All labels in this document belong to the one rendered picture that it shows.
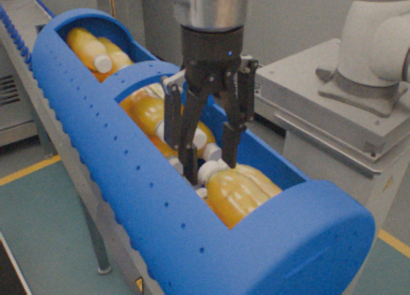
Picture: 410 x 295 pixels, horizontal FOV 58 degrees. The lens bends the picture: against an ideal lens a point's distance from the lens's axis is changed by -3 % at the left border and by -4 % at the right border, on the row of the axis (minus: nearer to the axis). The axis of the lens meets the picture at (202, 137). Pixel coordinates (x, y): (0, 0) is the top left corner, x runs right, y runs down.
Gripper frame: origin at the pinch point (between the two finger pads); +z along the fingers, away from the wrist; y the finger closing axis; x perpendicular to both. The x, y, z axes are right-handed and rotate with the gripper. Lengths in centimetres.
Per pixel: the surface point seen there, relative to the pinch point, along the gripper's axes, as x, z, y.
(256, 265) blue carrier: 19.6, -2.0, 7.2
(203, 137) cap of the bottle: -12.7, 7.2, -6.9
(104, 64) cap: -44.9, 2.9, -0.1
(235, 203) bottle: 9.1, 0.8, 2.0
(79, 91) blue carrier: -30.4, 0.2, 10.1
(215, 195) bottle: 5.8, 1.7, 2.9
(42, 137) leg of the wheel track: -174, 100, 7
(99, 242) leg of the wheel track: -75, 96, 6
